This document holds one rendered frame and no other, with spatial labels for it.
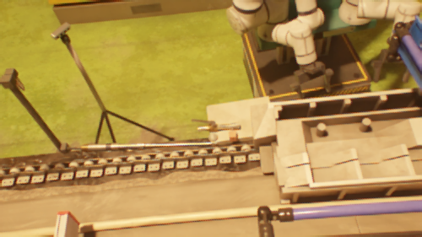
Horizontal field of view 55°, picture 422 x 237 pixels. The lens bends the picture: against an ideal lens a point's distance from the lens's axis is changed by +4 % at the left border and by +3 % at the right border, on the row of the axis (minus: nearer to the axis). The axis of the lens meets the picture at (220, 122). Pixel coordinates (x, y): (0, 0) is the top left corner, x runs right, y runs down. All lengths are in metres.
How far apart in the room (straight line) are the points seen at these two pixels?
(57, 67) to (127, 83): 0.65
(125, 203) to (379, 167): 1.01
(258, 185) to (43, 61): 2.52
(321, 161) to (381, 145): 0.23
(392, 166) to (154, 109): 1.89
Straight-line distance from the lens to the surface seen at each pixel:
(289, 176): 1.49
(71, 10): 3.92
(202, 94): 3.01
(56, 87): 3.46
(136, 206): 1.72
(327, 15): 2.46
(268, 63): 2.72
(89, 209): 1.78
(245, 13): 2.02
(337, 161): 1.54
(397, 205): 1.04
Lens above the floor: 2.22
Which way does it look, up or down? 52 degrees down
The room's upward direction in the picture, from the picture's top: 9 degrees counter-clockwise
